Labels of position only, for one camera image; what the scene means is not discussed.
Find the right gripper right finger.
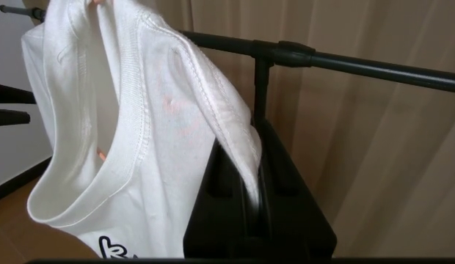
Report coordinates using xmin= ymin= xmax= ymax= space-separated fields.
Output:
xmin=256 ymin=120 xmax=338 ymax=260

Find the white printed garment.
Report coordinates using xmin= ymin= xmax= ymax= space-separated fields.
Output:
xmin=21 ymin=0 xmax=263 ymax=260

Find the pink clothes hanger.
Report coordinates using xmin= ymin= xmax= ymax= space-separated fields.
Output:
xmin=91 ymin=0 xmax=108 ymax=162

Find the black clothes rack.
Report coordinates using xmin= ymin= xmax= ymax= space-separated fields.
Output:
xmin=0 ymin=4 xmax=455 ymax=128

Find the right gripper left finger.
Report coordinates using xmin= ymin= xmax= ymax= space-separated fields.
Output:
xmin=183 ymin=141 xmax=258 ymax=260

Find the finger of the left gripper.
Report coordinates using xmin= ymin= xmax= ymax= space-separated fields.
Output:
xmin=0 ymin=83 xmax=37 ymax=105
xmin=0 ymin=108 xmax=32 ymax=128

